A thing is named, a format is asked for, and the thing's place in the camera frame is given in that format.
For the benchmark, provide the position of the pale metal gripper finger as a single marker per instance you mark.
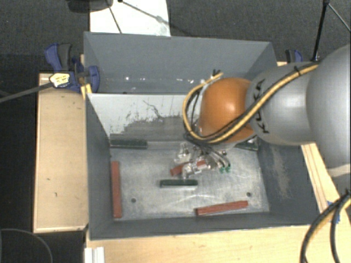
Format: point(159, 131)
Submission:
point(182, 154)
point(193, 170)

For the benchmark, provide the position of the pale wood board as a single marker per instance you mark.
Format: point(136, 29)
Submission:
point(60, 157)

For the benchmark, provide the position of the red-brown block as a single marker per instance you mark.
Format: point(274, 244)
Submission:
point(116, 190)
point(176, 170)
point(222, 207)

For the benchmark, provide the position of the dark green flat block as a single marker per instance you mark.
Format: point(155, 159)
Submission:
point(128, 143)
point(178, 183)

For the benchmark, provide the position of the grey metal bin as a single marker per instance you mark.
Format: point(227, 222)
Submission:
point(170, 64)

